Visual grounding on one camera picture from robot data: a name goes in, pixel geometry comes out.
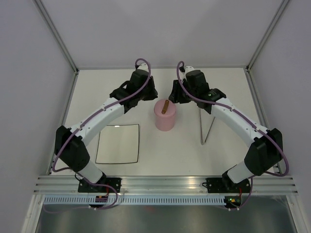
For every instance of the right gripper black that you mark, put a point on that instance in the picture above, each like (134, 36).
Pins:
(175, 95)

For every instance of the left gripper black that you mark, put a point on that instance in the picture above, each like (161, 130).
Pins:
(154, 93)

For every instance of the pink lid with brown strap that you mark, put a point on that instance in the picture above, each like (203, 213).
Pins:
(165, 109)

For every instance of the pink cylindrical lunch box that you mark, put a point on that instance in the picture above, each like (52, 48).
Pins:
(164, 124)

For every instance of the steel food tongs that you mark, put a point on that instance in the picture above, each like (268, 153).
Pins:
(205, 123)

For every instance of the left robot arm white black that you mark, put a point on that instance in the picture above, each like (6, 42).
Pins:
(71, 143)

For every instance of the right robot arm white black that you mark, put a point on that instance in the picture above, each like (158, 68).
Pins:
(264, 145)

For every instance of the white square plate black rim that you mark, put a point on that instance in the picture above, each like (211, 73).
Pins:
(118, 144)

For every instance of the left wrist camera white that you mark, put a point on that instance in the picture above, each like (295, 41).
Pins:
(143, 66)

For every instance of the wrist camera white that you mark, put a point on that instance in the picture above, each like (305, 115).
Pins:
(143, 66)
(187, 69)

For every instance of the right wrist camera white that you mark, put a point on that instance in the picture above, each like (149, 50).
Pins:
(187, 69)

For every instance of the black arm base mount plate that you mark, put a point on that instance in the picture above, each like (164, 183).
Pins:
(107, 185)

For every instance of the white slotted cable duct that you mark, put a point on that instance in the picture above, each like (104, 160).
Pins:
(136, 200)

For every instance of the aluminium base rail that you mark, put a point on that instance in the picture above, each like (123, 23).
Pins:
(167, 185)

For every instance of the right aluminium frame post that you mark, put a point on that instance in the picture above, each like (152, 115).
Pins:
(273, 23)

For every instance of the aluminium frame post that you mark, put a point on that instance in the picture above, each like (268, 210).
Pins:
(55, 33)
(273, 23)

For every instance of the left aluminium frame post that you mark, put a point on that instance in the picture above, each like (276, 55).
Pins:
(55, 33)

